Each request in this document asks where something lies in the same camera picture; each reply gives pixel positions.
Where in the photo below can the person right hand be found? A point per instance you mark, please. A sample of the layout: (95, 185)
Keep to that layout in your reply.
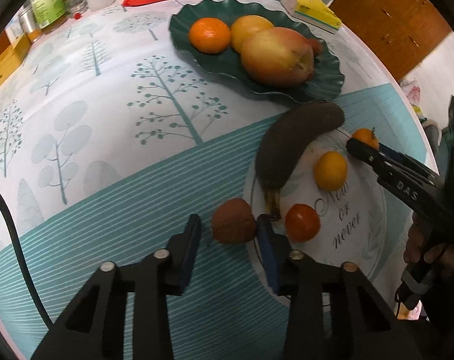
(415, 249)

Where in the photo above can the tree print tablecloth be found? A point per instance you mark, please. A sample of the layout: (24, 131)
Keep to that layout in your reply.
(116, 43)

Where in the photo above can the red yellow apple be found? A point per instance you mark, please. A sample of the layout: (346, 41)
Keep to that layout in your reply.
(278, 57)

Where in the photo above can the green label clear bottle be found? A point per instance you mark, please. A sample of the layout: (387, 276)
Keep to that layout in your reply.
(49, 14)

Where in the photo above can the small orange mandarin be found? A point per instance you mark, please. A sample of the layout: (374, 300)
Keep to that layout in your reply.
(330, 171)

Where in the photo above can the small red tomato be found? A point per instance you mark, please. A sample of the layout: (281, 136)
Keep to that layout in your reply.
(302, 223)

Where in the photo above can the yellow tissue pack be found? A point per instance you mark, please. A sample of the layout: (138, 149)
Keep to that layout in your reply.
(314, 12)

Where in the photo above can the teal striped table runner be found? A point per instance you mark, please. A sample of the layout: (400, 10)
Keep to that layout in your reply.
(110, 173)

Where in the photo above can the small glass jar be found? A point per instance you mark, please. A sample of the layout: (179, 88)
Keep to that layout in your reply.
(75, 6)

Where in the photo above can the orange tangerine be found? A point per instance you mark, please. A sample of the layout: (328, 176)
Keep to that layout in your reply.
(210, 35)

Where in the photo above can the white round printed placemat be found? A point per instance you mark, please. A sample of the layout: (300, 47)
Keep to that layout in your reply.
(352, 219)

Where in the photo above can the dark green scalloped plate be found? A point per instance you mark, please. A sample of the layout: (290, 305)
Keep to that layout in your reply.
(325, 84)

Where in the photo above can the wooden cabinet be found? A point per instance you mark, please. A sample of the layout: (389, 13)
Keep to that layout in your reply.
(401, 33)

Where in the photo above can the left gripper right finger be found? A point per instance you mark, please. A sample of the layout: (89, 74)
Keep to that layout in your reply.
(334, 312)

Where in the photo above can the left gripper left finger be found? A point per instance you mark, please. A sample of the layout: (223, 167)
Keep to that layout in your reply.
(92, 324)

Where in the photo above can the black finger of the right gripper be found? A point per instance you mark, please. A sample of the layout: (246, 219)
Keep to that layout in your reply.
(396, 171)

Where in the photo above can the large yellow orange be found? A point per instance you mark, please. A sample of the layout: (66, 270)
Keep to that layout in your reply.
(245, 27)

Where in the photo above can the yellow flat box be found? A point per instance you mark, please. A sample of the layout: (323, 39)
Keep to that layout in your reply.
(13, 57)

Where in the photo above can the small tangerine with stem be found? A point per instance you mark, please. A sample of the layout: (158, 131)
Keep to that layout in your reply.
(367, 136)

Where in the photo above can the overripe dark banana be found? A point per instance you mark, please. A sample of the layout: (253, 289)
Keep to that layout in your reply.
(284, 143)

